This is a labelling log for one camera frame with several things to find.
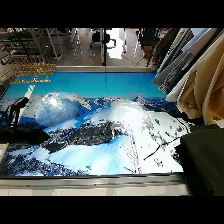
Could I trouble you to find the dark green pants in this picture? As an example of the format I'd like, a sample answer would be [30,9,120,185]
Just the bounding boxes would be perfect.
[175,124,224,197]

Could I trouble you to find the heap of clothes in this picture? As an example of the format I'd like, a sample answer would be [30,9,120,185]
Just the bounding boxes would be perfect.
[151,27,224,98]

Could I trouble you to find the brown clothes hanger stack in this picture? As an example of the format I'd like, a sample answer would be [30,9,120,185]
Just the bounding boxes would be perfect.
[10,62,57,84]

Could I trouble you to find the beige garment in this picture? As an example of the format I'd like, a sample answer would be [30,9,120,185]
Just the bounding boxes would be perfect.
[175,33,224,128]

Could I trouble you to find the black cable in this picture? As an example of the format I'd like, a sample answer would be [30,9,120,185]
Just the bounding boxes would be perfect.
[143,135,182,161]

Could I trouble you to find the silver frame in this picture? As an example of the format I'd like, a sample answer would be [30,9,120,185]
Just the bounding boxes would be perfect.
[0,173,190,197]

